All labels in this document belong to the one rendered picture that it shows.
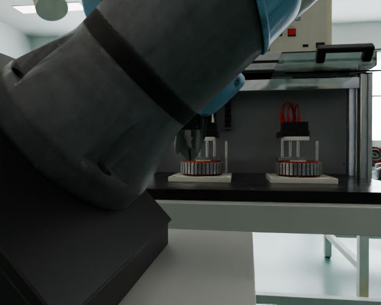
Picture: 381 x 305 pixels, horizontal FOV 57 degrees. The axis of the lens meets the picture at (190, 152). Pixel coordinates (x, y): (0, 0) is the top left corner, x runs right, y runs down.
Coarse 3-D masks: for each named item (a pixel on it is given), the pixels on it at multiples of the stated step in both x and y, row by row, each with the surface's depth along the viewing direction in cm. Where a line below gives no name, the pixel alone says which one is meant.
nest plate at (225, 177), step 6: (174, 174) 92; (180, 174) 92; (222, 174) 92; (228, 174) 92; (168, 180) 85; (174, 180) 85; (180, 180) 84; (186, 180) 84; (192, 180) 84; (198, 180) 84; (204, 180) 84; (210, 180) 83; (216, 180) 83; (222, 180) 83; (228, 180) 83
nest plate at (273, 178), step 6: (270, 174) 92; (276, 174) 92; (324, 174) 92; (270, 180) 82; (276, 180) 81; (282, 180) 81; (288, 180) 81; (294, 180) 81; (300, 180) 81; (306, 180) 80; (312, 180) 80; (318, 180) 80; (324, 180) 80; (330, 180) 80; (336, 180) 80
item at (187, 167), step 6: (186, 162) 88; (192, 162) 87; (198, 162) 86; (204, 162) 86; (210, 162) 86; (216, 162) 87; (222, 162) 89; (186, 168) 87; (192, 168) 86; (198, 168) 86; (204, 168) 86; (210, 168) 86; (216, 168) 87; (222, 168) 89; (186, 174) 88; (192, 174) 87; (198, 174) 86; (204, 174) 86; (210, 174) 87; (216, 174) 87
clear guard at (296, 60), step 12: (288, 60) 76; (300, 60) 75; (312, 60) 75; (336, 60) 74; (348, 60) 74; (360, 60) 73; (372, 60) 73; (276, 72) 97; (288, 72) 73; (300, 72) 73; (312, 72) 72; (324, 72) 72; (336, 72) 72; (348, 72) 97; (360, 72) 97
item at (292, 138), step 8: (288, 128) 93; (296, 128) 92; (304, 128) 92; (280, 136) 97; (288, 136) 92; (296, 136) 92; (304, 136) 92; (288, 144) 102; (296, 144) 102; (288, 152) 102; (296, 152) 102
